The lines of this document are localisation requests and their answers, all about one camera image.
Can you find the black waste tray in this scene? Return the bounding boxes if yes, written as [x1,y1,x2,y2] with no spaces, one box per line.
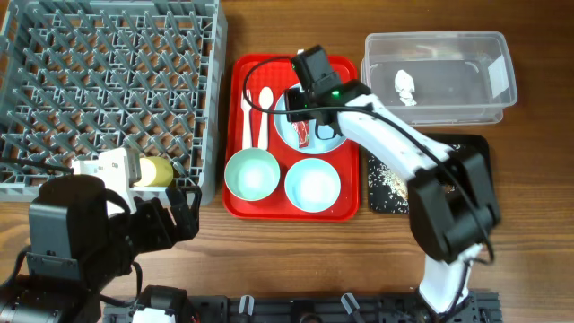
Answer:
[366,133,491,214]

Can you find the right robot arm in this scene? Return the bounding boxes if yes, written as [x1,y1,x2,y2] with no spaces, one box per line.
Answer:
[285,46,501,319]

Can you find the red snack wrapper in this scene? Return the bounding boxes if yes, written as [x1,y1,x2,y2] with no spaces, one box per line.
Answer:
[292,120,310,149]

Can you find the grey dishwasher rack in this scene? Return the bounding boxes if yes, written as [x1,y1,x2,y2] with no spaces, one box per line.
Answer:
[1,0,228,204]

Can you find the food scraps and rice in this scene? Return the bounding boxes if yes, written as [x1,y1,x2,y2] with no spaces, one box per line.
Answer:
[367,143,463,212]

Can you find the clear plastic bin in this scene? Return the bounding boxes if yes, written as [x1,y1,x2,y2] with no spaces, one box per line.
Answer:
[361,31,517,127]

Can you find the yellow cup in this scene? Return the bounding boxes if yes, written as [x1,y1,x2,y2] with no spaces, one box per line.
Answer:
[135,156,174,187]

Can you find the white napkin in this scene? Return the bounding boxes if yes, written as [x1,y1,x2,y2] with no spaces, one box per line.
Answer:
[395,70,417,106]

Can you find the red plastic tray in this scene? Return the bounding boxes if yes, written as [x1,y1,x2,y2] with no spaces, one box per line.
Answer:
[222,54,361,222]

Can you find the light blue plate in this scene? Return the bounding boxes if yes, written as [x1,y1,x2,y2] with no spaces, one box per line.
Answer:
[273,83,349,155]

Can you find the cream plastic spoon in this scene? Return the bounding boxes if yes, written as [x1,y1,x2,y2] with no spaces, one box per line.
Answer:
[257,87,274,150]

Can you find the cream plastic fork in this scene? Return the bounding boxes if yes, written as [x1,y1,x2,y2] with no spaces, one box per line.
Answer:
[241,90,252,149]

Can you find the green bowl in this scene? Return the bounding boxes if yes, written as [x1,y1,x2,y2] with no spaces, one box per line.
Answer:
[224,148,281,202]

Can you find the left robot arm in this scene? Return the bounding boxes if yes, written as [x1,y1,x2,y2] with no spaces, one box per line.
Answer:
[1,175,202,322]

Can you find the light blue bowl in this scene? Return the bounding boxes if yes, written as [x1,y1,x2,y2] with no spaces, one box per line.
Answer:
[284,158,342,213]

